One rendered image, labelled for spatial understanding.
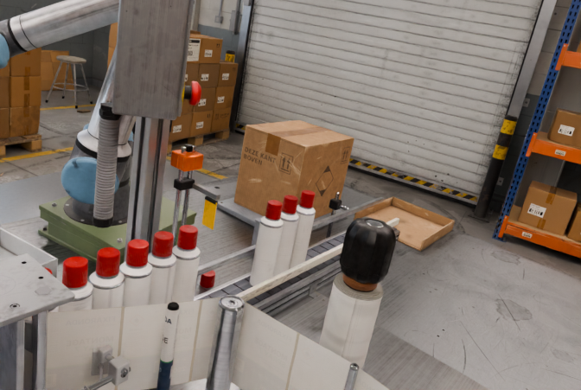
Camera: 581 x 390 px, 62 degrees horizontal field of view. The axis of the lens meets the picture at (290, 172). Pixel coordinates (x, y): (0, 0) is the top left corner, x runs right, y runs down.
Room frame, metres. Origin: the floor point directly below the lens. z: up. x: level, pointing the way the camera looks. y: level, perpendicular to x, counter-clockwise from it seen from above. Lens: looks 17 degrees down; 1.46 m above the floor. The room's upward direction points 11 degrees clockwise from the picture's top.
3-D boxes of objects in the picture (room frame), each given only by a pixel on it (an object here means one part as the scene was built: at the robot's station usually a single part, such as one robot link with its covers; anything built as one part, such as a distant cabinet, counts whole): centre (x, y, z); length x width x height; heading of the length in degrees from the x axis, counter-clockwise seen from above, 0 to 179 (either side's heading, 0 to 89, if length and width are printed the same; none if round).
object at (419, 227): (1.64, -0.44, 0.85); 0.30 x 0.26 x 0.04; 145
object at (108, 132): (0.75, 0.30, 1.18); 0.04 x 0.04 x 0.21
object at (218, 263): (1.08, -0.01, 0.96); 1.07 x 0.01 x 0.01; 145
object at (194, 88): (0.76, 0.18, 1.33); 0.04 x 0.03 x 0.04; 20
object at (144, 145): (0.87, 0.27, 1.16); 0.04 x 0.04 x 0.67; 55
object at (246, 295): (1.04, -0.07, 0.91); 1.07 x 0.01 x 0.02; 145
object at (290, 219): (1.03, -0.01, 0.98); 0.05 x 0.05 x 0.20
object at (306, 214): (1.08, -0.05, 0.98); 0.05 x 0.05 x 0.20
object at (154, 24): (0.78, 0.26, 1.38); 0.17 x 0.10 x 0.19; 20
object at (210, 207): (0.83, 0.14, 1.09); 0.03 x 0.01 x 0.06; 55
